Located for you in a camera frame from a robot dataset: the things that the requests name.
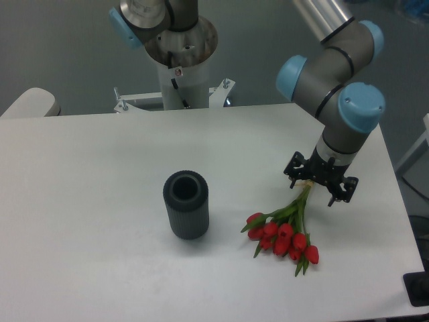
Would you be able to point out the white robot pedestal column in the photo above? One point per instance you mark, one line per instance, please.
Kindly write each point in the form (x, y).
(184, 87)

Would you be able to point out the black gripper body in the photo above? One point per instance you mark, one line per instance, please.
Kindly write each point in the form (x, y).
(326, 173)

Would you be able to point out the black box at table edge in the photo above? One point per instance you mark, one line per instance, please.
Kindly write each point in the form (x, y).
(416, 284)

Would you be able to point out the dark grey ribbed vase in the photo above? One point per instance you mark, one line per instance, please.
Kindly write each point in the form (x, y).
(185, 195)

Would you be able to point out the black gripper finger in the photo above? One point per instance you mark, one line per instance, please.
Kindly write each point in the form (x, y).
(297, 169)
(341, 189)

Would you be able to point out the red tulip bouquet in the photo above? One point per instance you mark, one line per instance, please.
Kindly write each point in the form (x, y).
(284, 232)

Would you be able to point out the white chair armrest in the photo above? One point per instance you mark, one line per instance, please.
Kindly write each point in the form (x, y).
(34, 102)

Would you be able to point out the white pedestal base bracket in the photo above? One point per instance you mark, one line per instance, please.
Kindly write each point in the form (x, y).
(134, 100)

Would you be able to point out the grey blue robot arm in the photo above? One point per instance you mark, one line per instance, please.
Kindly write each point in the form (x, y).
(181, 41)

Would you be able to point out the white frame at right edge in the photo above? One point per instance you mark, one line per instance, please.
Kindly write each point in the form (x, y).
(414, 153)

